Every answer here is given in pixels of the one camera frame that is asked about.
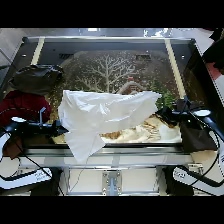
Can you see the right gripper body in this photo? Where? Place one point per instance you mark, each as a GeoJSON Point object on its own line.
{"type": "Point", "coordinates": [169, 116]}

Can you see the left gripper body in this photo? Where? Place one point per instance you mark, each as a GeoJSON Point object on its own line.
{"type": "Point", "coordinates": [58, 128]}

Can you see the white T-shirt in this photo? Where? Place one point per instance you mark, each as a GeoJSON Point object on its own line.
{"type": "Point", "coordinates": [100, 111]}

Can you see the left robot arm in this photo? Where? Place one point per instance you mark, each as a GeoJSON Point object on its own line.
{"type": "Point", "coordinates": [28, 127]}

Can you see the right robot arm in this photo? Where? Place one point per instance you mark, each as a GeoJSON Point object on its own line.
{"type": "Point", "coordinates": [186, 175]}

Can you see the brown garment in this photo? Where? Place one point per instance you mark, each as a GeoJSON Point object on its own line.
{"type": "Point", "coordinates": [197, 137]}

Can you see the red garment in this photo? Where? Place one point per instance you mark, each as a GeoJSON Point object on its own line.
{"type": "Point", "coordinates": [23, 106]}

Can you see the dark grey garment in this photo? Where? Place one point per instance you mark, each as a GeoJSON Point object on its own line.
{"type": "Point", "coordinates": [35, 79]}

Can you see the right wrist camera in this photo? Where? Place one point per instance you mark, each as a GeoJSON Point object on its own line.
{"type": "Point", "coordinates": [184, 104]}

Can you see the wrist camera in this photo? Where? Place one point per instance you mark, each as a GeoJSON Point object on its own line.
{"type": "Point", "coordinates": [42, 115]}
{"type": "Point", "coordinates": [184, 104]}

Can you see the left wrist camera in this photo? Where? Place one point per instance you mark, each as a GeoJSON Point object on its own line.
{"type": "Point", "coordinates": [42, 115]}

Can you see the silver frame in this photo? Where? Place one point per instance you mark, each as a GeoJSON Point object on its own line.
{"type": "Point", "coordinates": [111, 182]}

